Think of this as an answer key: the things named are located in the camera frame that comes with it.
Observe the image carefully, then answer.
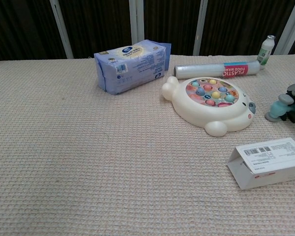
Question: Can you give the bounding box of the teal toy hammer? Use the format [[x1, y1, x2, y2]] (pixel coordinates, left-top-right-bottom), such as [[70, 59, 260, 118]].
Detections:
[[265, 94, 295, 123]]

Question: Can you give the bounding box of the white whack-a-mole toy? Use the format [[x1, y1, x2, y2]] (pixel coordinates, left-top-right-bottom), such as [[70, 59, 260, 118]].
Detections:
[[161, 76, 257, 138]]

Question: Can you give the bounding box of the small white green-label bottle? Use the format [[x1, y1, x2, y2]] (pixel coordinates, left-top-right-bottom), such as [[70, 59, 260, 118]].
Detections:
[[257, 35, 276, 66]]

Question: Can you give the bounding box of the white barcode cardboard box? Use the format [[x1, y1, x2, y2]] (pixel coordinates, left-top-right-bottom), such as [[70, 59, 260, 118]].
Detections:
[[227, 137, 295, 190]]

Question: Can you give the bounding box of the plastic food wrap roll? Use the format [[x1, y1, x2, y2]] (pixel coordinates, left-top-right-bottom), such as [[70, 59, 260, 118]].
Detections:
[[174, 60, 262, 80]]

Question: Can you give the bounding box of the purple tissue pack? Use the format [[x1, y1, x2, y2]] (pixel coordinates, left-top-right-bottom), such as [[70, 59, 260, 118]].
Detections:
[[93, 39, 172, 96]]

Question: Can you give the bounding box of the beige woven tablecloth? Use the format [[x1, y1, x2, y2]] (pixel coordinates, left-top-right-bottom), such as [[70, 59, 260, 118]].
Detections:
[[0, 54, 295, 236]]

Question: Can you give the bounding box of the black pleated curtain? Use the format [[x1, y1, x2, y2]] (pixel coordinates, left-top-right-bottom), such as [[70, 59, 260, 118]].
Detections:
[[0, 0, 295, 62]]

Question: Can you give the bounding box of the white metal frame post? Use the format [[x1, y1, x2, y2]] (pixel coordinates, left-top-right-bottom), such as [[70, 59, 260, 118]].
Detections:
[[193, 0, 209, 56], [272, 0, 295, 55], [49, 0, 74, 59], [128, 0, 145, 45]]

